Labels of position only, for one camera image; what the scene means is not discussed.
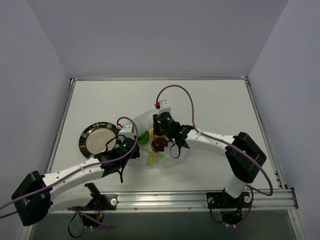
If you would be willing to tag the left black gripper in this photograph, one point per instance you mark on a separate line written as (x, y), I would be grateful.
(135, 150)

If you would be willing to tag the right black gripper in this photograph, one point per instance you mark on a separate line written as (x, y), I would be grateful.
(157, 126)

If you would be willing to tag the clear plastic bag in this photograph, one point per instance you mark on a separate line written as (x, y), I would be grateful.
(171, 157)

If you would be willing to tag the yellow fake lemon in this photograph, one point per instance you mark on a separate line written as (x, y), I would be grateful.
(154, 136)

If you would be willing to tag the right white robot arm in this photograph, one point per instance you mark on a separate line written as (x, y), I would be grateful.
(244, 156)

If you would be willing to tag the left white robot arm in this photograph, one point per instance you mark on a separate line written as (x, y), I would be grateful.
(37, 194)

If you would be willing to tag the green fake lime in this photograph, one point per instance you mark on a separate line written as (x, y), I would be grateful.
(144, 137)

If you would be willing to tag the dark red fake fruit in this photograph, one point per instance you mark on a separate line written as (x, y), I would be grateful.
(159, 145)

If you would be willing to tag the round plate with dark rim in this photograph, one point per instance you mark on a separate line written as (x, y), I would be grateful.
(98, 138)

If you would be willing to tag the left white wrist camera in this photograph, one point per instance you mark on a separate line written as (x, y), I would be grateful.
(126, 130)

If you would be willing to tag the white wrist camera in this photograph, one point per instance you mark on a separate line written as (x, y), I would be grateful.
(162, 106)
(126, 130)

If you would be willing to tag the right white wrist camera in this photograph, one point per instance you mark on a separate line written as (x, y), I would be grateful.
(162, 106)

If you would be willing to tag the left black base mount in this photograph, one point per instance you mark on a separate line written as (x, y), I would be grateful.
(100, 201)

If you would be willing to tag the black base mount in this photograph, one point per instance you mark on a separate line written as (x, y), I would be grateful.
(100, 201)
(222, 200)

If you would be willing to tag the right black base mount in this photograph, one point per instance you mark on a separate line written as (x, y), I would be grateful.
(222, 200)

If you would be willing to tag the aluminium front rail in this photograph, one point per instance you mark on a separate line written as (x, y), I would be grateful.
(282, 199)

